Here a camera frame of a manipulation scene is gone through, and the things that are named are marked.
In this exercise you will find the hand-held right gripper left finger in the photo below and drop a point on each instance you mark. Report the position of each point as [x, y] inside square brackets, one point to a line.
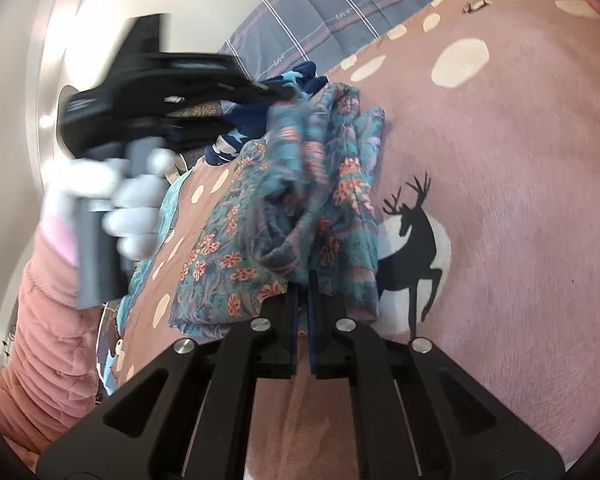
[294, 320]

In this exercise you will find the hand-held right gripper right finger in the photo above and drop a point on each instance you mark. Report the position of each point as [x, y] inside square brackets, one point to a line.
[314, 332]

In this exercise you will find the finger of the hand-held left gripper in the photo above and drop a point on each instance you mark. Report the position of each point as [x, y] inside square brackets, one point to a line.
[260, 89]
[205, 125]

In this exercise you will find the navy star print garment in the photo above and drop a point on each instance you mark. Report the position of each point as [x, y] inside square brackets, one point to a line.
[240, 145]

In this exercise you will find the teal floral garment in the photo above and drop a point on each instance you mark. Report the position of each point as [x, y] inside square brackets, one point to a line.
[280, 210]

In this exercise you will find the person's left forearm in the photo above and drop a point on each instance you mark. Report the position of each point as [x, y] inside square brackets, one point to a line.
[45, 340]

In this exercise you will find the person's left hand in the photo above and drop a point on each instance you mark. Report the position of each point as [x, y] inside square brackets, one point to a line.
[135, 195]

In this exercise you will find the grey plaid quilt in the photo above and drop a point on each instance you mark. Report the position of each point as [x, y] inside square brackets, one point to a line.
[340, 5]

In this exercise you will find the small hair clip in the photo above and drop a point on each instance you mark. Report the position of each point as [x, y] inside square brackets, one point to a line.
[474, 7]

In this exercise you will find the pink polka dot deer blanket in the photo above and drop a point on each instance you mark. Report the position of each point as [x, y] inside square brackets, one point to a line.
[505, 185]

